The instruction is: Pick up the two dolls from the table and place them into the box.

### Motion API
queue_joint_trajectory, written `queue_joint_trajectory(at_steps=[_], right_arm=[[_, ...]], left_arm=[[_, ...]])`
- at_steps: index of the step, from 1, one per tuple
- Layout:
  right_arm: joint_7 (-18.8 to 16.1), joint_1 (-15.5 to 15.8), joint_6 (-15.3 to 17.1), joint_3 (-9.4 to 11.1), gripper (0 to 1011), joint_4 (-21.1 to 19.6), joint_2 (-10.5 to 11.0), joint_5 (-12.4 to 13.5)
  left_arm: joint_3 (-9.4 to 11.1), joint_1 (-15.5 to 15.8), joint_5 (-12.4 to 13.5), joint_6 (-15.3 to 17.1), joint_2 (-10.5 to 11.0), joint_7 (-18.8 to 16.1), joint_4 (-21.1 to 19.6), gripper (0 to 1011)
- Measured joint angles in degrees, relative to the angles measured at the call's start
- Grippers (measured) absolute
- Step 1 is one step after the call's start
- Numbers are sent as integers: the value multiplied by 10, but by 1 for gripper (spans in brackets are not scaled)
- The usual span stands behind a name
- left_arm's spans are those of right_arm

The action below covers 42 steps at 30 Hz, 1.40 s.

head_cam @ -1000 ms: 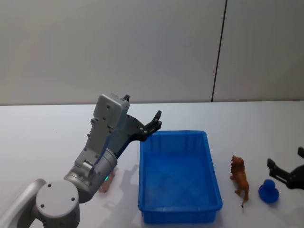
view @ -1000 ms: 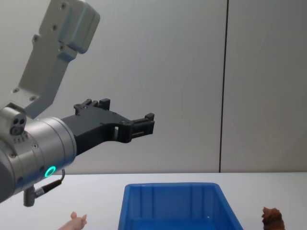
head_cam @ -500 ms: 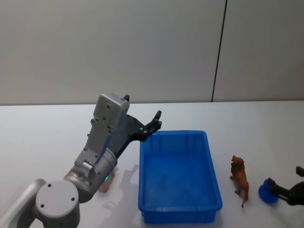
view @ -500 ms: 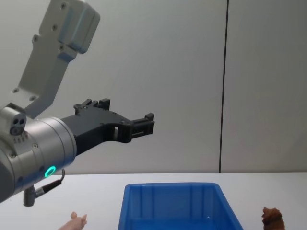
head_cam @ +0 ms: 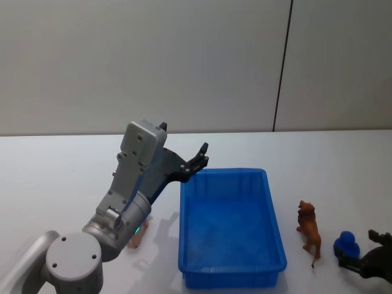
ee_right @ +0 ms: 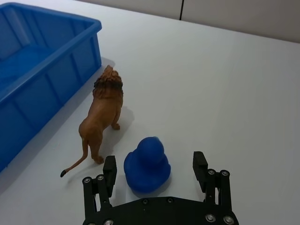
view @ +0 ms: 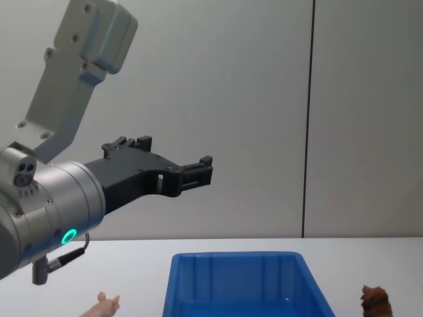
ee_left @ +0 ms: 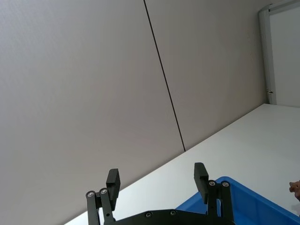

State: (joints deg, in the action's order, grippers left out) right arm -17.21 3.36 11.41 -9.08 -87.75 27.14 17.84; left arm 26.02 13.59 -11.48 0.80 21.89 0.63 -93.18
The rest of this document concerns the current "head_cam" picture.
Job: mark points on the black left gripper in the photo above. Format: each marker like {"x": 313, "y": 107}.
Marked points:
{"x": 159, "y": 174}

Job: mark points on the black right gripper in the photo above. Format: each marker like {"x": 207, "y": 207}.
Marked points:
{"x": 378, "y": 263}

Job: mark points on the blue duck toy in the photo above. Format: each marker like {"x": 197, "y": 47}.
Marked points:
{"x": 347, "y": 242}

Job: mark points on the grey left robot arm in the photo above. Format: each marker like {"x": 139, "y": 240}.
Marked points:
{"x": 128, "y": 171}

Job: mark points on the brown lion toy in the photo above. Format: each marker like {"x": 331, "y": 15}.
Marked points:
{"x": 310, "y": 228}

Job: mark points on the blue plastic bin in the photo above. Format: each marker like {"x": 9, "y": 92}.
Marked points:
{"x": 229, "y": 220}

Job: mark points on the pink animal toy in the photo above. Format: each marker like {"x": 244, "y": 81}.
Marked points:
{"x": 139, "y": 235}

